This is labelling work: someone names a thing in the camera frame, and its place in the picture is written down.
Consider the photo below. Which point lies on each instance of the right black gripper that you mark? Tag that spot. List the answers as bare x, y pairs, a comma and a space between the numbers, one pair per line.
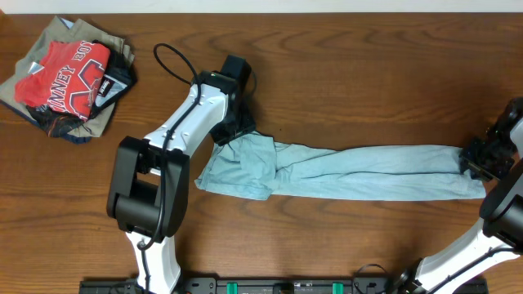
481, 173

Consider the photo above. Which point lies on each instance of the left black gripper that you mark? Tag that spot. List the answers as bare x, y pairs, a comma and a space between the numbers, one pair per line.
222, 136

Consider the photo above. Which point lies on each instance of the light blue t-shirt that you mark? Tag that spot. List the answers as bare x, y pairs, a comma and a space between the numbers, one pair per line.
256, 167

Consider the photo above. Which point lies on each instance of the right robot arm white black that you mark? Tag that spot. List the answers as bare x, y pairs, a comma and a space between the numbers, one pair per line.
497, 235

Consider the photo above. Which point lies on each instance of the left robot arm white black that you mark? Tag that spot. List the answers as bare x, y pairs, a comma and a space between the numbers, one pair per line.
149, 188

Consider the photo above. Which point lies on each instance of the red printed t-shirt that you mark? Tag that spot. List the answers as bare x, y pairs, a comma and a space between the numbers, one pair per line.
69, 79

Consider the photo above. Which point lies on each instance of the khaki folded garment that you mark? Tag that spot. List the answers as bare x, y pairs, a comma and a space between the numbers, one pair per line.
58, 31

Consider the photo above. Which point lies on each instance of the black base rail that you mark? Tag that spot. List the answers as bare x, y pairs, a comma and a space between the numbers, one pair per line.
209, 285

